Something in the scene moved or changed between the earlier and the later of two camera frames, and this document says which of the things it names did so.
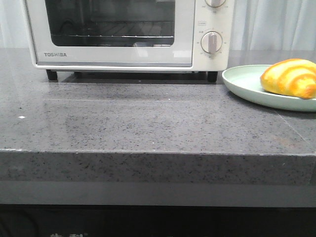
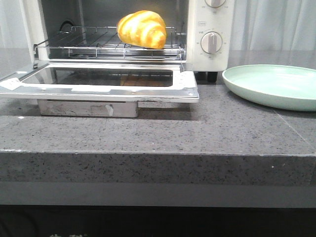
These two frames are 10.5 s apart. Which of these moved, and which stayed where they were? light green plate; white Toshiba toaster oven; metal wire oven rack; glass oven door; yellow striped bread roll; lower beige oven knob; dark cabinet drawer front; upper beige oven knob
Moved: yellow striped bread roll; glass oven door; metal wire oven rack
Stayed: dark cabinet drawer front; white Toshiba toaster oven; lower beige oven knob; light green plate; upper beige oven knob
